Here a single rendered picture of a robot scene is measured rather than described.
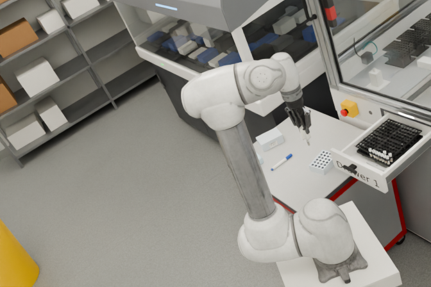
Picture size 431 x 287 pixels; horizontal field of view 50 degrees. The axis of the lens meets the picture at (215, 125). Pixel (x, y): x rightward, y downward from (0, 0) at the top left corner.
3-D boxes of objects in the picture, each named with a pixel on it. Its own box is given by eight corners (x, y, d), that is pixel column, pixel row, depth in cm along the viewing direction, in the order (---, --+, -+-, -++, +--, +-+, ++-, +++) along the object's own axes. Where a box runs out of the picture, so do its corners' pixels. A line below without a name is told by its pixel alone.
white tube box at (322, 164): (324, 175, 219) (322, 170, 217) (310, 171, 225) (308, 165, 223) (338, 159, 225) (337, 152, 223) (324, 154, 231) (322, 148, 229)
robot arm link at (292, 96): (291, 93, 192) (295, 105, 196) (304, 81, 196) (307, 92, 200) (274, 91, 199) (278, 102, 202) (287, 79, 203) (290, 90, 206)
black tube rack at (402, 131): (389, 171, 196) (387, 160, 193) (358, 156, 210) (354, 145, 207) (423, 141, 203) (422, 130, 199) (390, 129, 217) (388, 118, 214)
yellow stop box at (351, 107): (352, 119, 232) (349, 107, 228) (341, 114, 238) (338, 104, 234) (359, 113, 234) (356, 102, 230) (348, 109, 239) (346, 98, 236)
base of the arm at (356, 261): (324, 293, 163) (320, 284, 160) (306, 246, 182) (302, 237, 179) (374, 276, 161) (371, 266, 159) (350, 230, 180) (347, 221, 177)
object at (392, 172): (385, 187, 191) (382, 176, 188) (338, 163, 211) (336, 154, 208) (446, 132, 203) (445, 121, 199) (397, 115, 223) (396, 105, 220)
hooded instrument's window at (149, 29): (257, 100, 265) (231, 31, 241) (137, 47, 408) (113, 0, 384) (391, 4, 299) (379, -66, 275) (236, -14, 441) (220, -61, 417)
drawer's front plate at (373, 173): (385, 194, 190) (381, 174, 184) (334, 167, 213) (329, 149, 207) (388, 191, 190) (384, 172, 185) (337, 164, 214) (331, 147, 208)
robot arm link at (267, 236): (305, 267, 164) (245, 277, 170) (303, 236, 178) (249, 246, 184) (235, 72, 133) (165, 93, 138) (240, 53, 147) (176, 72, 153)
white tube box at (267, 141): (263, 152, 250) (261, 145, 247) (258, 144, 258) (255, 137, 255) (285, 141, 251) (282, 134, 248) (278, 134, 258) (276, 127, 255)
